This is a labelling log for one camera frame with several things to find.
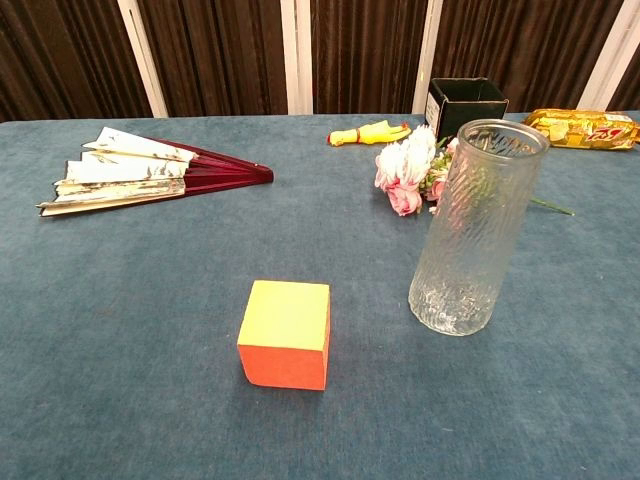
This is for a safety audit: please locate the pink artificial flower bouquet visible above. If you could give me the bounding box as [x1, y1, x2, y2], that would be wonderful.
[374, 124, 575, 217]

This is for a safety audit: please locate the clear textured glass vase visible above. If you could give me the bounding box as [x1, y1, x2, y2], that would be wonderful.
[408, 118, 551, 337]

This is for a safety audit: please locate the yellow and orange cube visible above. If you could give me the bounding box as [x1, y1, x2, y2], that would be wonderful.
[236, 279, 332, 392]

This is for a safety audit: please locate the yellow rubber chicken toy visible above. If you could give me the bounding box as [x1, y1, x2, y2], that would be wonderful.
[327, 120, 413, 147]

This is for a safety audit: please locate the black open cardboard box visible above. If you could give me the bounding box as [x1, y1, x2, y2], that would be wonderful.
[425, 76, 510, 141]

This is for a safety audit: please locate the red and white folding fan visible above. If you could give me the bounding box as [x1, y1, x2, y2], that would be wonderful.
[35, 126, 275, 218]

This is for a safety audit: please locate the blue felt table cloth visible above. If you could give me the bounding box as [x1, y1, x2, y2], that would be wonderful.
[0, 112, 640, 480]

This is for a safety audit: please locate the dark brown curtain panel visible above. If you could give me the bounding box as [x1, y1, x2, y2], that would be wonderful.
[607, 49, 640, 112]
[0, 0, 154, 124]
[310, 0, 430, 115]
[137, 0, 289, 119]
[432, 0, 626, 114]

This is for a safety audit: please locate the gold snack package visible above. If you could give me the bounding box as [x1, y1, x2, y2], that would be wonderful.
[522, 108, 640, 150]

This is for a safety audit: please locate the white frame post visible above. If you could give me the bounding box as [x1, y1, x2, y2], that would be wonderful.
[278, 0, 314, 116]
[116, 0, 170, 119]
[411, 0, 445, 115]
[576, 0, 640, 112]

